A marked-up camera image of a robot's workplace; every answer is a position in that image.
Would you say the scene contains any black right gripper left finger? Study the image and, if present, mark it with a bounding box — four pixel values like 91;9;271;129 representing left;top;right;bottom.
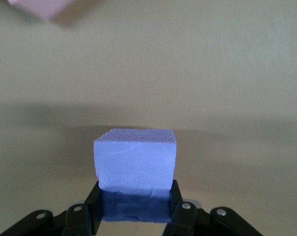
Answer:
0;181;105;236

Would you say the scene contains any pink foam cube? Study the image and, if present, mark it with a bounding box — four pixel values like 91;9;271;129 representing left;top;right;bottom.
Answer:
7;0;73;22

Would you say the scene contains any indigo foam cube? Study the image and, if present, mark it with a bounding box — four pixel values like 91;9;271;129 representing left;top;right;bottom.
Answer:
93;128;177;224

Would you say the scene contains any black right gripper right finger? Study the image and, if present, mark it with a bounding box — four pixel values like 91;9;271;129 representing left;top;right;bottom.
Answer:
163;179;265;236

